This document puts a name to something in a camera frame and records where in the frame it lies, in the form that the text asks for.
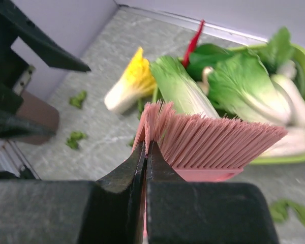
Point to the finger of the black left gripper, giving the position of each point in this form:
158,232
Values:
12,127
52,54

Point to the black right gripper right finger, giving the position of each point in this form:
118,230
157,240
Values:
178,211

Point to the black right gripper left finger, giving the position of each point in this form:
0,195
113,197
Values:
109,210

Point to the pink hand brush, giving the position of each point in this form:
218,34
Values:
204,149

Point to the green paper scrap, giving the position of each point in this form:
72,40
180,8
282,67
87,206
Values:
77,100
279,210
74,138

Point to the large green napa cabbage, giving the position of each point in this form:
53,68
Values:
175,85

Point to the yellow napa cabbage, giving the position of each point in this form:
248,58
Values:
135,83

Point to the green bok choy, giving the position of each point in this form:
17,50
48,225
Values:
241,85

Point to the red chili pepper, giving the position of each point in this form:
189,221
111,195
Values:
192,45

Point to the green plastic basket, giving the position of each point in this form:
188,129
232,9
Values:
288,60

